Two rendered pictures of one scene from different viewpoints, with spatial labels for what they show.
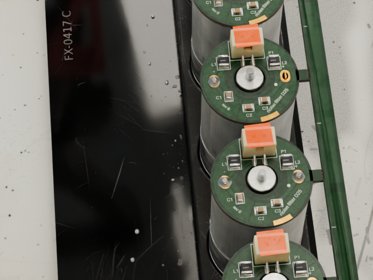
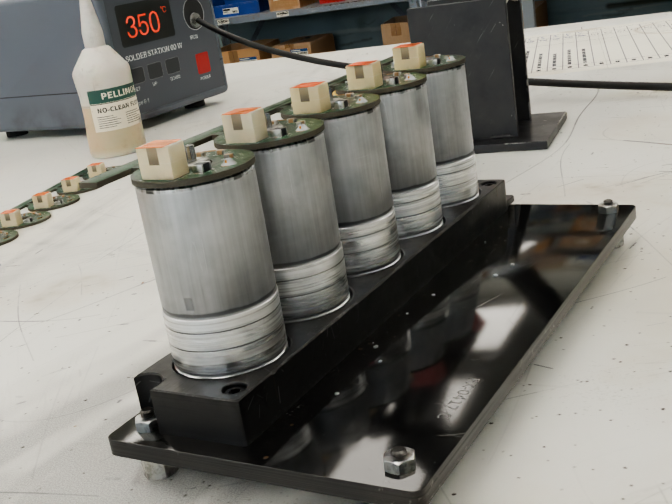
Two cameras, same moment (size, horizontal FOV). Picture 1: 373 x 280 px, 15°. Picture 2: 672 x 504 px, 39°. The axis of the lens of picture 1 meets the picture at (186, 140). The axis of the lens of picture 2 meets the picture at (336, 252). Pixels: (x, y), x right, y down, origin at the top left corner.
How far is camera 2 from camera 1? 0.47 m
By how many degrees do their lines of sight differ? 93
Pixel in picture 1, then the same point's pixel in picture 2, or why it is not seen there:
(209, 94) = (373, 98)
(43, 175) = (569, 363)
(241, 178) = (395, 81)
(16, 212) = (616, 345)
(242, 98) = (348, 99)
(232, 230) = (424, 102)
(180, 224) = (450, 275)
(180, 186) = (430, 292)
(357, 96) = not seen: hidden behind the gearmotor
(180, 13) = (310, 336)
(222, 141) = (382, 154)
